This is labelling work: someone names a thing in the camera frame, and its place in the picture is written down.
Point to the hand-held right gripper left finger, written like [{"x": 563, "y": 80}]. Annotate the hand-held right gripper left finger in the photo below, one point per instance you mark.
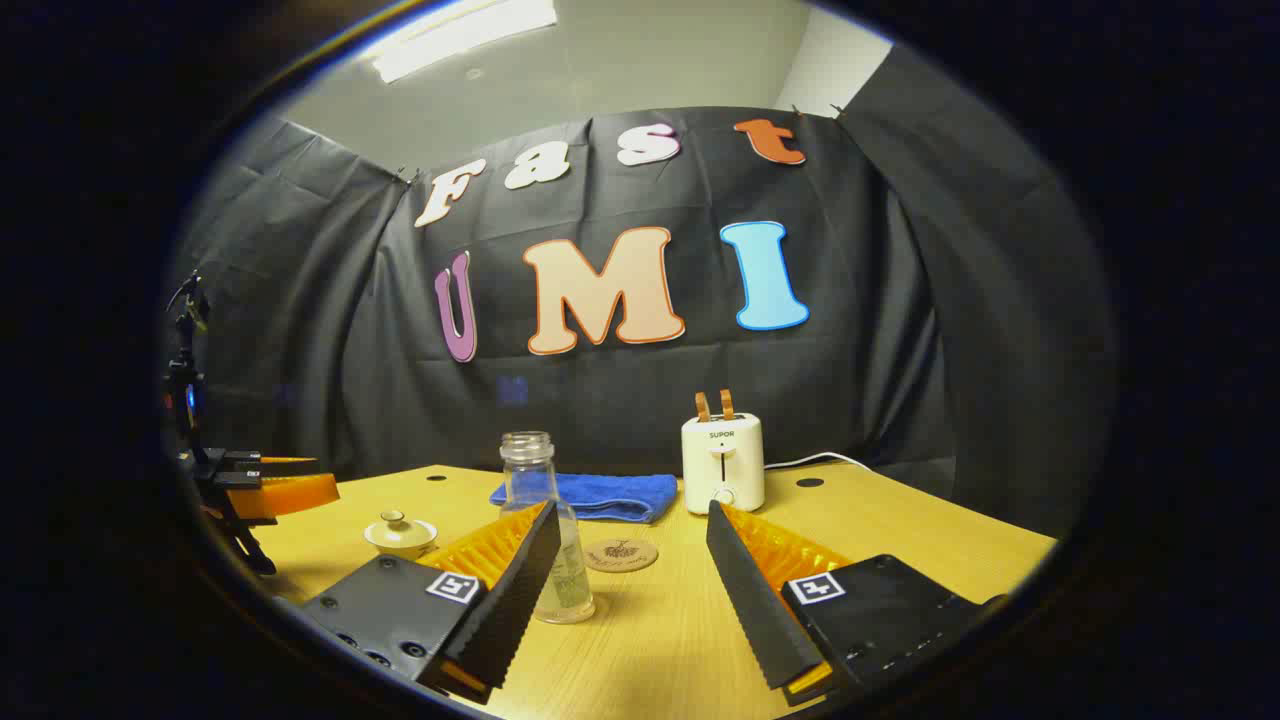
[{"x": 520, "y": 600}]

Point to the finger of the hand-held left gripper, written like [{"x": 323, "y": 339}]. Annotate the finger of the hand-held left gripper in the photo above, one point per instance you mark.
[
  {"x": 280, "y": 464},
  {"x": 290, "y": 493}
]

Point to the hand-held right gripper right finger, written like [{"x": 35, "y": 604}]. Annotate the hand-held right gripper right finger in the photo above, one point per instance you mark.
[{"x": 750, "y": 600}]

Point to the round wooden coaster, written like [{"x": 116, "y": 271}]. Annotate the round wooden coaster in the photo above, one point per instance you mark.
[{"x": 620, "y": 555}]

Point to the white teacup lid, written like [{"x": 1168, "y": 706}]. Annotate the white teacup lid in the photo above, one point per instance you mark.
[{"x": 398, "y": 522}]

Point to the white teacup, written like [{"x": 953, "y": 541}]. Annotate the white teacup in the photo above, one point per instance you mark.
[{"x": 400, "y": 542}]

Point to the clear water bottle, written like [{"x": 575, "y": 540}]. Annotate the clear water bottle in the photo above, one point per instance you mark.
[{"x": 527, "y": 470}]

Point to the blue towel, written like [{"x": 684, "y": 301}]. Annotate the blue towel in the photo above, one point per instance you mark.
[{"x": 600, "y": 492}]

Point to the white toaster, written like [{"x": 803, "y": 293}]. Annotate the white toaster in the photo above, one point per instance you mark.
[{"x": 722, "y": 460}]

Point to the toast slice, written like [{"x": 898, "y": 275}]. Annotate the toast slice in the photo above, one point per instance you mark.
[
  {"x": 703, "y": 407},
  {"x": 727, "y": 404}
]

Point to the black backdrop cloth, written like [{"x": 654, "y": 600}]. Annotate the black backdrop cloth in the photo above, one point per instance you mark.
[{"x": 600, "y": 390}]

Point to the ceiling light panel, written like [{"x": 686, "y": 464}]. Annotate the ceiling light panel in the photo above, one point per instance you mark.
[{"x": 460, "y": 35}]

